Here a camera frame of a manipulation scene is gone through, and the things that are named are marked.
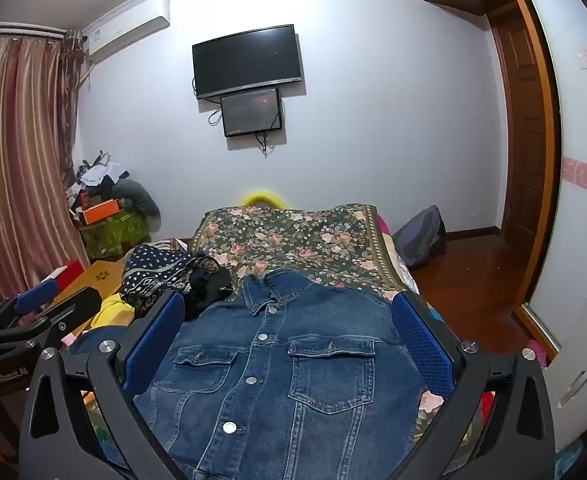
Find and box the green cloth covered box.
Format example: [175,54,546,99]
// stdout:
[78,210,150,261]

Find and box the small black wall monitor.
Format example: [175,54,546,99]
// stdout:
[220,87,284,138]

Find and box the black wall television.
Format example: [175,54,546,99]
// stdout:
[192,24,304,101]

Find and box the yellow garment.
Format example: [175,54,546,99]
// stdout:
[90,292,135,332]

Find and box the navy patterned sweater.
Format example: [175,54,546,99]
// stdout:
[120,243,200,319]

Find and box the brown wooden door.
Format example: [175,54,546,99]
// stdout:
[490,2,547,307]

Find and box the striped red curtain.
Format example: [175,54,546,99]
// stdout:
[0,22,93,307]

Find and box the pile of papers and clothes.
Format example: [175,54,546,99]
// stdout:
[64,150,162,232]

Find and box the red box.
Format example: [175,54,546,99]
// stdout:
[41,260,86,286]

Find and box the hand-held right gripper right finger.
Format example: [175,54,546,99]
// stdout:
[391,290,557,480]

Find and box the pink slipper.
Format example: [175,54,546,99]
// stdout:
[525,340,549,371]

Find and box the yellow plastic object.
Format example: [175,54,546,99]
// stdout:
[240,189,284,209]

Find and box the white air conditioner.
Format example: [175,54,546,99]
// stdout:
[82,0,171,59]

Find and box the orange box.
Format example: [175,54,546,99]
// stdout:
[80,199,125,226]

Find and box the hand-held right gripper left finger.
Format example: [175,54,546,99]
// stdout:
[18,290,194,480]

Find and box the black monitor cable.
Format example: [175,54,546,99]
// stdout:
[252,129,275,157]

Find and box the white cabinet with stickers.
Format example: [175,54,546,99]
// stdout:
[542,265,587,457]

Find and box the blue denim jacket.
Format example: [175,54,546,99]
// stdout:
[64,267,430,480]

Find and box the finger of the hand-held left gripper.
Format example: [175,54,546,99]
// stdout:
[0,279,61,329]
[0,289,102,356]

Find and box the colourful patchwork quilt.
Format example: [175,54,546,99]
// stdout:
[376,214,425,297]

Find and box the grey purple backpack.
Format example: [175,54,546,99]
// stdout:
[392,205,447,269]

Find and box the green floral blanket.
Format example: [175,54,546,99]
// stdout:
[190,203,447,418]

